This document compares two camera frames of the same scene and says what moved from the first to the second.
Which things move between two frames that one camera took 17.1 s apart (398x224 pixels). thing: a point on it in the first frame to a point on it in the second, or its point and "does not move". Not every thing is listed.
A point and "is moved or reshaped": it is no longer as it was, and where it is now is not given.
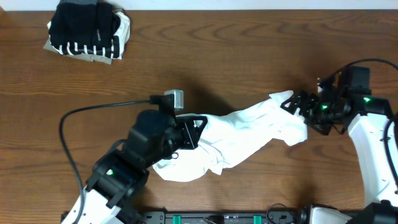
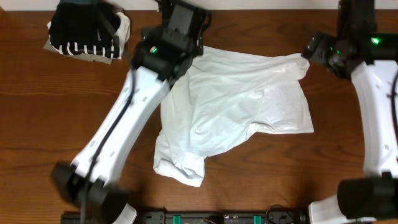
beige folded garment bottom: x=90 y=57 does not move
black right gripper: x=309 y=98 to x=323 y=42
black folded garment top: x=93 y=24 does not move
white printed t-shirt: x=227 y=138 is moved or reshaped
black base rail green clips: x=249 y=217 does not move
